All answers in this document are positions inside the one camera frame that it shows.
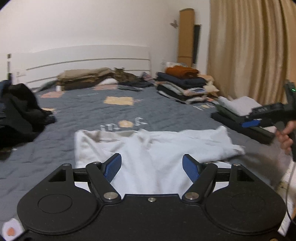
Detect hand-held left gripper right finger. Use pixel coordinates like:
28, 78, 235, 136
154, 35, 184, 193
182, 153, 256, 203

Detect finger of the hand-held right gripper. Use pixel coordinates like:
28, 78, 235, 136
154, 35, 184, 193
242, 119, 261, 128

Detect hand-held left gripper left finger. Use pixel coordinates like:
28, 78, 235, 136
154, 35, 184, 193
47, 153, 122, 203

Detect white hoodie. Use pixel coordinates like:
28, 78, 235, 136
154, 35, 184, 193
74, 125, 245, 194

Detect stack of folded clothes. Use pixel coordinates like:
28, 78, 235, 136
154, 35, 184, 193
155, 65, 220, 103

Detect person's right hand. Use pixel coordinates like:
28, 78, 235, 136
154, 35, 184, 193
276, 120, 296, 155

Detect black folded garment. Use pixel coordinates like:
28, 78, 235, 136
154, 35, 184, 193
211, 112, 278, 145

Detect beige waffle cushion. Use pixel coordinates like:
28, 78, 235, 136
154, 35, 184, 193
201, 74, 220, 93

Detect grey printed quilt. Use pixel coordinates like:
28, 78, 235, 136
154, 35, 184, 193
0, 79, 296, 232

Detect beige curtain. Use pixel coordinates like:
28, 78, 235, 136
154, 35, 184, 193
207, 0, 296, 105

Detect dark flat cloth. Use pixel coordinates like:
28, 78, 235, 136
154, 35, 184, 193
117, 82, 155, 92

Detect white pillow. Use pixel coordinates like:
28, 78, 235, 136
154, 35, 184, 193
92, 78, 118, 87

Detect tabby cat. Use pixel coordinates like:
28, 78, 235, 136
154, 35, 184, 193
113, 67, 148, 83

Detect black panel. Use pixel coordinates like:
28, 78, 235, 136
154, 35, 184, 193
193, 24, 201, 65

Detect white headboard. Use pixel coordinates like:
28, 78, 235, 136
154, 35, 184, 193
6, 45, 152, 86

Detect white printed bed sheet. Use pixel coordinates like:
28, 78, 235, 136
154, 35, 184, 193
0, 218, 25, 241

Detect black cable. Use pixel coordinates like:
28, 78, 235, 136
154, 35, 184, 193
285, 162, 296, 223

